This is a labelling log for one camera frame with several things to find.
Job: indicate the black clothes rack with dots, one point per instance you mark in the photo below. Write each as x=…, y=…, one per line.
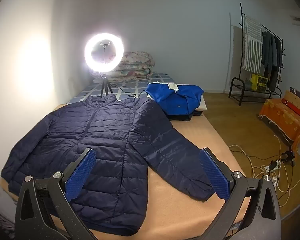
x=240, y=42

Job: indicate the navy puffer jacket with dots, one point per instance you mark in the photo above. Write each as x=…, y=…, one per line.
x=102, y=135

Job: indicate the black clamp device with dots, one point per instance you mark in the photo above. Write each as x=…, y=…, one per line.
x=288, y=156

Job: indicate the folded floral quilt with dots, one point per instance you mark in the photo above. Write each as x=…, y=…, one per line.
x=135, y=65

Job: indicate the white power strip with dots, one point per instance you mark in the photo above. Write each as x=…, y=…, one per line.
x=270, y=167

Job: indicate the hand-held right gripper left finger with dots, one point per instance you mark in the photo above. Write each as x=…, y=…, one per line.
x=80, y=173

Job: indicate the red flat box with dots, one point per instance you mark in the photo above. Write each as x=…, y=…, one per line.
x=292, y=107

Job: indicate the hanging dark clothes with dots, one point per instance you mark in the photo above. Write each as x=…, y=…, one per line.
x=271, y=55

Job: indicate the dark flat box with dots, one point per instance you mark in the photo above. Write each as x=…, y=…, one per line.
x=298, y=94

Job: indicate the blue checked bedsheet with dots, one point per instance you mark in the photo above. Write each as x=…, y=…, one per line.
x=130, y=87

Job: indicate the cream folded cloth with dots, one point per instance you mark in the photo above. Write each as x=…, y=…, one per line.
x=202, y=106

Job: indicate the orange cloth covered table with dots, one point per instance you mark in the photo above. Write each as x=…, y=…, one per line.
x=280, y=122

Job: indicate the striped white towel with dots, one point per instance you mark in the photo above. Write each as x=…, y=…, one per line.
x=252, y=45

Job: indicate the phone holder clamp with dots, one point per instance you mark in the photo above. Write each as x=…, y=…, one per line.
x=104, y=44

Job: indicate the bright blue garment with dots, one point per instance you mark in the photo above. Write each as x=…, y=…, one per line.
x=170, y=100

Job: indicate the dark folded clothes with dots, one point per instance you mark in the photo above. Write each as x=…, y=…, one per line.
x=182, y=117

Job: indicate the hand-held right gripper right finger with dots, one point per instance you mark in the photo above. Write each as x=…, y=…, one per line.
x=215, y=177

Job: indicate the yellow crate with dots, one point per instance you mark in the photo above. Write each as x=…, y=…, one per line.
x=258, y=82

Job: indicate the black mini tripod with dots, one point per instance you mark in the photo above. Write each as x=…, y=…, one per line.
x=105, y=80

